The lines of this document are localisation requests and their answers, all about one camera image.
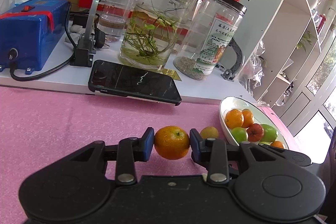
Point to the white ceramic plate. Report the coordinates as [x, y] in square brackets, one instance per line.
[260, 117]

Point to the green jujube apple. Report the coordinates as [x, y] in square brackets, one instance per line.
[239, 134]
[270, 133]

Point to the white shelf unit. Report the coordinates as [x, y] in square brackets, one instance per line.
[280, 24]

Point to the white raised board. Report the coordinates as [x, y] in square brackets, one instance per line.
[75, 79]

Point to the crumpled clear plastic bag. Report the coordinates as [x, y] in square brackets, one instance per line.
[252, 73]

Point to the glass vase with plant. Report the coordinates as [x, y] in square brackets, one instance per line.
[152, 31]

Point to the potted green plant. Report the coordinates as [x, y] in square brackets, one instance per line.
[304, 41]

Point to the black smartphone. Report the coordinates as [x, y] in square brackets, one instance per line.
[125, 81]

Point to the small brown-green fruit back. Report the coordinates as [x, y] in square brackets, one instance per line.
[209, 132]

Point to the mandarin orange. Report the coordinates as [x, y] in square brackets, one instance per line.
[234, 118]
[171, 142]
[248, 118]

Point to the red spray can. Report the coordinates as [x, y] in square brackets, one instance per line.
[321, 23]

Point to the grey phone stand left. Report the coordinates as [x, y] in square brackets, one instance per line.
[83, 54]

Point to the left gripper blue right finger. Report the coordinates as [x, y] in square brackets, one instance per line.
[210, 153]

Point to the clear jar with label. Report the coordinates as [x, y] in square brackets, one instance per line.
[208, 36]

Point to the blue power supply box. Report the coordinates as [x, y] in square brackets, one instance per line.
[30, 32]

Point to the grey stand right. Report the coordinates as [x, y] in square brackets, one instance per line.
[236, 60]

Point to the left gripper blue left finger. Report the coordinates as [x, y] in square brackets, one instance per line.
[129, 151]

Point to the large orange front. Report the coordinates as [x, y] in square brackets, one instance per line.
[277, 144]

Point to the red small apple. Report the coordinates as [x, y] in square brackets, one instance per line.
[255, 132]

